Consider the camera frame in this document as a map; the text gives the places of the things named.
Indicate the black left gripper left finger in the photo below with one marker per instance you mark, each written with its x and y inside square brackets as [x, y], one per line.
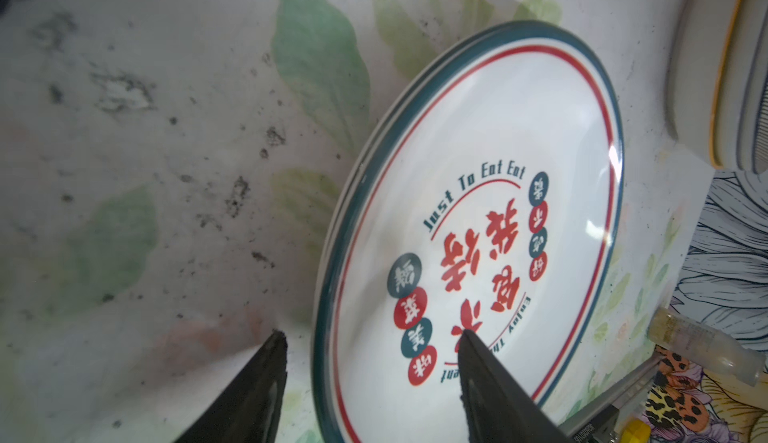
[249, 408]

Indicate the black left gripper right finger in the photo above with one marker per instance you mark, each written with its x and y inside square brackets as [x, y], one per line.
[497, 409]

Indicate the red floral pattern plate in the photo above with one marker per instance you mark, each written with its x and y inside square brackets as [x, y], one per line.
[486, 200]

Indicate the yellow rim dotted plate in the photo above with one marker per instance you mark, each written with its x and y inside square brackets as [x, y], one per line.
[702, 117]

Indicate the black striped rim plate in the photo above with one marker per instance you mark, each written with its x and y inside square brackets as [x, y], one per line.
[750, 50]

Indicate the yellow box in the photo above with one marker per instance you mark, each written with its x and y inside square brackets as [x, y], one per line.
[636, 431]

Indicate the small clear plastic bottle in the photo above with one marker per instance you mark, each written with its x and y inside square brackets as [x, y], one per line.
[710, 348]

